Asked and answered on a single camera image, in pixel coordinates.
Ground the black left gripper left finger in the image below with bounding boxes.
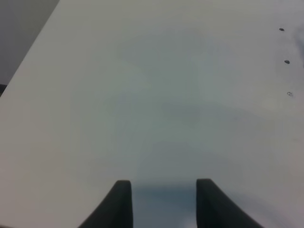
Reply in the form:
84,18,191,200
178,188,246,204
79,180,133,228

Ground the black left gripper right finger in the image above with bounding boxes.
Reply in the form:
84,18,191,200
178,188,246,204
196,179,261,228

